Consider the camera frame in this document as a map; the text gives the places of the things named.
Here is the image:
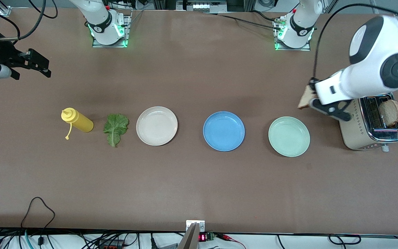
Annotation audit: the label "toasted bread slice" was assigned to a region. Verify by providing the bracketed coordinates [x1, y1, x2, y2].
[378, 99, 398, 127]
[297, 84, 319, 110]

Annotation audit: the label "yellow squeeze bottle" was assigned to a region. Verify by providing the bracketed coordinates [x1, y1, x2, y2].
[61, 108, 94, 140]

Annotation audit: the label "green lettuce leaf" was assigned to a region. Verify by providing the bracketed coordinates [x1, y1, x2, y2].
[103, 113, 130, 148]

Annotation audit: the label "pale green plate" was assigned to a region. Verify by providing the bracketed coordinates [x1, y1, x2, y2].
[268, 116, 311, 158]

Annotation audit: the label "blue plate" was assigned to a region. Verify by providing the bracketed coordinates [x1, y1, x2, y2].
[203, 111, 245, 152]

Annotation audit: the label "beige plate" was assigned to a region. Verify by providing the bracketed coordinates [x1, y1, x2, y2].
[136, 106, 179, 146]

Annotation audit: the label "beige chrome toaster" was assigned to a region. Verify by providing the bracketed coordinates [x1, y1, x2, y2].
[338, 93, 398, 153]

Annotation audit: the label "grey power strip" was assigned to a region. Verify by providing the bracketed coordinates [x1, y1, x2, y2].
[176, 0, 228, 13]

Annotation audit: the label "red clip leads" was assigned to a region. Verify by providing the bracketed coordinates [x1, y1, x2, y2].
[216, 233, 247, 249]

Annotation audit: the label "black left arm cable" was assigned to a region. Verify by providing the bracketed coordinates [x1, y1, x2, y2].
[311, 3, 398, 81]

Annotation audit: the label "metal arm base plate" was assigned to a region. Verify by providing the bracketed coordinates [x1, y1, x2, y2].
[274, 17, 312, 52]
[92, 10, 131, 48]

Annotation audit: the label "black cable on table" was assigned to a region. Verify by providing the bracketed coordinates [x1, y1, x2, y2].
[204, 10, 284, 31]

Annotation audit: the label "black coiled cable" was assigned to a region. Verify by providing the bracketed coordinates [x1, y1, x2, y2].
[328, 234, 362, 246]

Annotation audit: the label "thin black looped cable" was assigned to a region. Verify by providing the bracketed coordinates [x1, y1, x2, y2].
[20, 196, 56, 229]

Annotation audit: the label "teal cable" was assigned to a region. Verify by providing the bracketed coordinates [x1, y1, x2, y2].
[24, 229, 34, 249]

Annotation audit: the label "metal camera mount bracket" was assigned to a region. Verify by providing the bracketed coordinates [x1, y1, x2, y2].
[186, 220, 206, 233]

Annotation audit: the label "grey camera mount pole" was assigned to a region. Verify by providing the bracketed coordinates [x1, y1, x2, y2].
[176, 222, 200, 249]

